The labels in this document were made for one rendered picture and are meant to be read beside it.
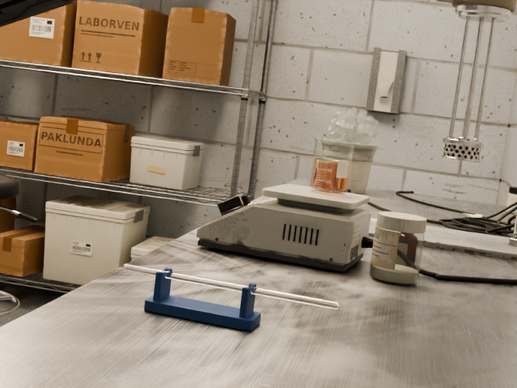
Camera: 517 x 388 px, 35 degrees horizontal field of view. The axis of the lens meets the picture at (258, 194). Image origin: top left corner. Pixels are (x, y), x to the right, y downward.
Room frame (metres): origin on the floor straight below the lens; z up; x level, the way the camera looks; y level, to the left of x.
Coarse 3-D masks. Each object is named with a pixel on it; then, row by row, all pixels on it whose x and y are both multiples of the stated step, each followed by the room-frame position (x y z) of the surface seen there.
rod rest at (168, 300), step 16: (160, 272) 0.70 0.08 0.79; (160, 288) 0.70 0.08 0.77; (160, 304) 0.69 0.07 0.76; (176, 304) 0.69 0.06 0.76; (192, 304) 0.70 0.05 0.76; (208, 304) 0.71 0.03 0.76; (208, 320) 0.68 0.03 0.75; (224, 320) 0.68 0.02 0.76; (240, 320) 0.67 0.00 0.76; (256, 320) 0.69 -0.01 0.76
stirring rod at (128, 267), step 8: (128, 264) 0.72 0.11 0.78; (136, 272) 0.72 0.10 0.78; (144, 272) 0.71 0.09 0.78; (152, 272) 0.71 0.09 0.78; (168, 272) 0.71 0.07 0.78; (184, 280) 0.70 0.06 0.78; (192, 280) 0.70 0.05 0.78; (200, 280) 0.70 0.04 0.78; (208, 280) 0.70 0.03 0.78; (216, 280) 0.70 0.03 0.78; (224, 288) 0.69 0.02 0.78; (232, 288) 0.69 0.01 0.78; (240, 288) 0.69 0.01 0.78; (256, 288) 0.69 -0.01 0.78; (272, 296) 0.68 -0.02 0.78; (280, 296) 0.68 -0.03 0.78; (288, 296) 0.68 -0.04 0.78; (296, 296) 0.68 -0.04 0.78; (304, 296) 0.68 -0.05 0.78; (312, 304) 0.67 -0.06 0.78; (320, 304) 0.67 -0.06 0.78; (328, 304) 0.67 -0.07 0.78; (336, 304) 0.67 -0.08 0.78
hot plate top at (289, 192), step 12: (264, 192) 1.01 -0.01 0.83; (276, 192) 1.00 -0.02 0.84; (288, 192) 1.00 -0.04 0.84; (300, 192) 1.02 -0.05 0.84; (312, 192) 1.03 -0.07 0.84; (348, 192) 1.09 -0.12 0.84; (324, 204) 0.98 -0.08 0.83; (336, 204) 0.98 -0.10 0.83; (348, 204) 0.97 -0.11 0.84; (360, 204) 1.02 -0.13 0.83
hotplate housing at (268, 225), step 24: (240, 216) 1.01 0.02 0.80; (264, 216) 1.00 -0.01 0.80; (288, 216) 0.99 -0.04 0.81; (312, 216) 0.98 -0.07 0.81; (336, 216) 0.98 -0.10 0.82; (360, 216) 1.03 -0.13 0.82; (216, 240) 1.02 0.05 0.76; (240, 240) 1.01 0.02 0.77; (264, 240) 1.00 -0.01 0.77; (288, 240) 0.99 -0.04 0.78; (312, 240) 0.98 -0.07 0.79; (336, 240) 0.97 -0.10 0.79; (360, 240) 1.03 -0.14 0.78; (312, 264) 0.98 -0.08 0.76; (336, 264) 0.97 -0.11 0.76
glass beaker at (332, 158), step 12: (324, 144) 1.03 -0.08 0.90; (336, 144) 1.03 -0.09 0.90; (348, 144) 1.03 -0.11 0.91; (324, 156) 1.03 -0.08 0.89; (336, 156) 1.03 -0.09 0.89; (348, 156) 1.04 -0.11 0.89; (312, 168) 1.05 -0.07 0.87; (324, 168) 1.03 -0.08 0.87; (336, 168) 1.03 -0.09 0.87; (348, 168) 1.04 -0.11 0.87; (312, 180) 1.04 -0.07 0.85; (324, 180) 1.03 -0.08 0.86; (336, 180) 1.03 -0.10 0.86; (348, 180) 1.04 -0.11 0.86; (324, 192) 1.03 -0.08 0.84; (336, 192) 1.03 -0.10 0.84
